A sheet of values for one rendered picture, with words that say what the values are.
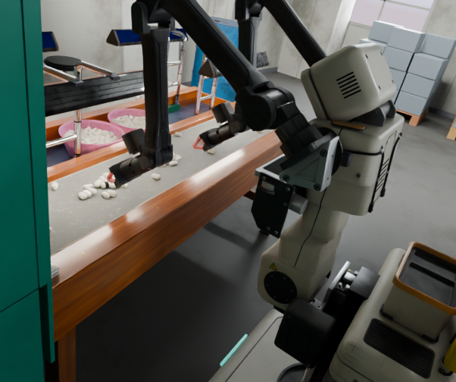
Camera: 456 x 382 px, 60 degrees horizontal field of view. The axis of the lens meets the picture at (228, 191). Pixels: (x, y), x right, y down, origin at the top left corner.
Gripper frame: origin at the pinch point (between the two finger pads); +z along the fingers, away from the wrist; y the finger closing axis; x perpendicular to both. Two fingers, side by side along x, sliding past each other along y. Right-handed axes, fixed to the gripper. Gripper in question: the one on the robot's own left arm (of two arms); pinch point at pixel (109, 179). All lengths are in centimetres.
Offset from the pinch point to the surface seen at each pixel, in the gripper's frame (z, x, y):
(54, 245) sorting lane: 0.2, 10.4, 27.3
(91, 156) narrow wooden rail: 20.9, -10.9, -14.8
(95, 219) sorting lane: 1.2, 9.4, 11.0
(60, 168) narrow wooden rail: 20.6, -10.4, -0.2
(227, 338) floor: 22, 89, -39
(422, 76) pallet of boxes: -38, 46, -543
